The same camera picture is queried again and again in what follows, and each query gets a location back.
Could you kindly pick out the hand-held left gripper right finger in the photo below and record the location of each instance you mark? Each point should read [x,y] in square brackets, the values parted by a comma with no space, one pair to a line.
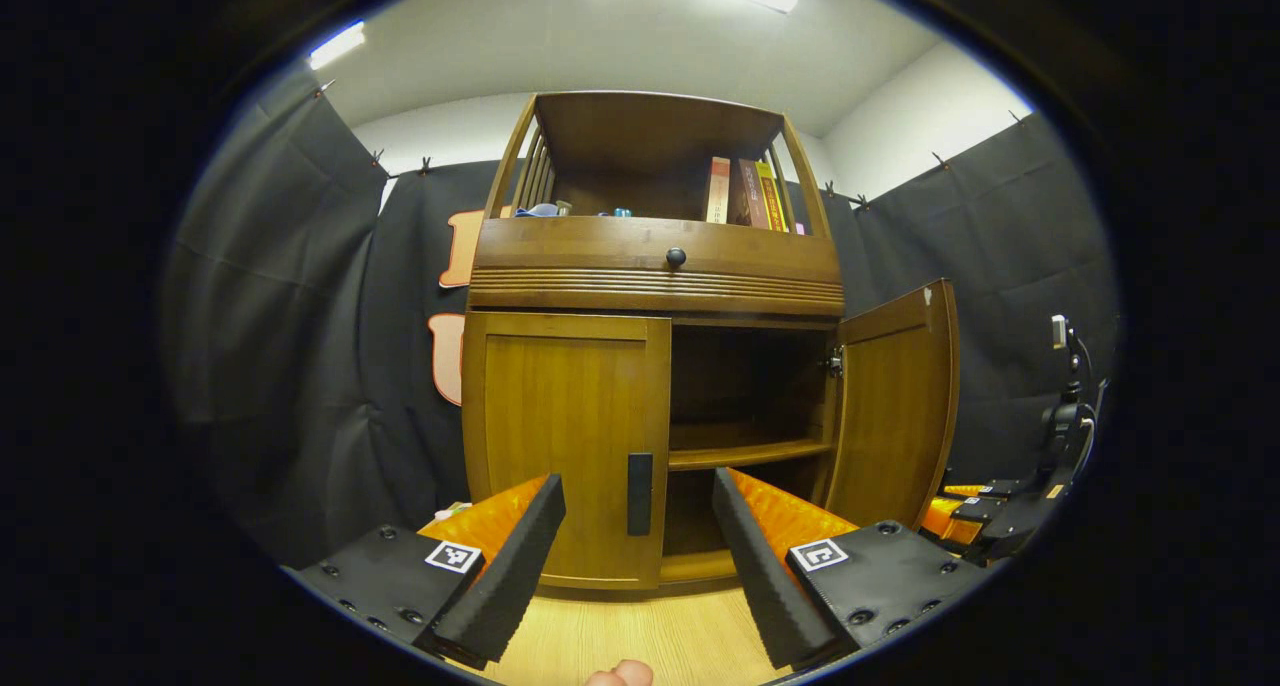
[760,586]

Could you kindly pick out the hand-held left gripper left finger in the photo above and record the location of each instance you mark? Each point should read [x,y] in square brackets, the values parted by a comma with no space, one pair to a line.
[510,576]

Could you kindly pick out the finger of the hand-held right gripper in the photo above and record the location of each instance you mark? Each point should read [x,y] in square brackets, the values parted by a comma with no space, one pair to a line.
[1000,488]
[975,509]

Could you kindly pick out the wooden shoe cabinet door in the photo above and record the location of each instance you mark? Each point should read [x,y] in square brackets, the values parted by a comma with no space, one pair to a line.
[895,406]
[560,426]

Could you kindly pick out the wooden double-door shoe cabinet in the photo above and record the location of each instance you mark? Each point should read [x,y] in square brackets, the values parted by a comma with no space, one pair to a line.
[650,136]

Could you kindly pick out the wooden cabinet inner shelf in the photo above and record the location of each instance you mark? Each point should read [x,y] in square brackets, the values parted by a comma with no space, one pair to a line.
[745,454]

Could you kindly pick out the metal door hinge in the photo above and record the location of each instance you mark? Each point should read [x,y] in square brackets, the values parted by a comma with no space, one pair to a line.
[834,363]

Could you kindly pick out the wooden cabinet drawer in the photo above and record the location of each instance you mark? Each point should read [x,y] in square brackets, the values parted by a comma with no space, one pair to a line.
[570,246]

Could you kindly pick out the black backdrop cloth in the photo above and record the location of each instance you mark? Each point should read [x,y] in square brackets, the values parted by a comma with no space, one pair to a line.
[1000,266]

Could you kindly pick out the black drawer knob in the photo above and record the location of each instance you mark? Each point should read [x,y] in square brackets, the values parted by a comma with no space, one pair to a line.
[676,257]

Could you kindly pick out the pale blue object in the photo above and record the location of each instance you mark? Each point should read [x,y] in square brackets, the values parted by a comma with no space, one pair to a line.
[540,209]

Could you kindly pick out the yellow book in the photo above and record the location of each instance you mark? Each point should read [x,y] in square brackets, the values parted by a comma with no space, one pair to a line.
[771,198]

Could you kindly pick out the beige and red book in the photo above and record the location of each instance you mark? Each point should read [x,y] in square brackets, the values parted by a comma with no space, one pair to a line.
[718,188]

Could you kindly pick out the small ceiling light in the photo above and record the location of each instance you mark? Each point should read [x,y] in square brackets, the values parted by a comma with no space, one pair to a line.
[337,45]

